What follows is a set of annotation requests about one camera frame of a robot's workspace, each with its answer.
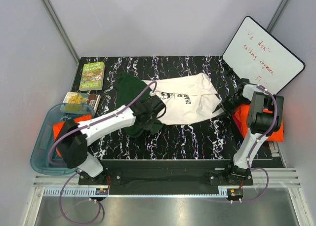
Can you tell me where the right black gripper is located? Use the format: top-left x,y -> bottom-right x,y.
215,95 -> 249,118

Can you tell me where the white and green t-shirt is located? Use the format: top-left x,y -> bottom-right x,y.
115,73 -> 221,138

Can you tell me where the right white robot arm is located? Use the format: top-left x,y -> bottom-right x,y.
210,78 -> 284,186

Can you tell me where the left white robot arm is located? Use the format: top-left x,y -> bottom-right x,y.
54,95 -> 166,185

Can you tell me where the folded orange t-shirt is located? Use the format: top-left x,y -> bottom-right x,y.
233,105 -> 284,142

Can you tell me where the Brideshead Revisited paperback book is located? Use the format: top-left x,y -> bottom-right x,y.
61,92 -> 101,112

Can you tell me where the green treehouse paperback book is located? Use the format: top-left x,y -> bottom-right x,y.
79,62 -> 105,91

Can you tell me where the white dry-erase board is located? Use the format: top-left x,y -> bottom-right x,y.
222,16 -> 305,94

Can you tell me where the orange t-shirt in bin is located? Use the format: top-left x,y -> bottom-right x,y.
52,114 -> 93,157

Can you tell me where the teal plastic bin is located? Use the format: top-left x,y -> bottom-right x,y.
30,103 -> 95,176

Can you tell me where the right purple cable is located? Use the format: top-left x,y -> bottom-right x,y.
243,86 -> 278,203

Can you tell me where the aluminium frame rail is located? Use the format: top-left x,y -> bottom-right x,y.
33,168 -> 301,198

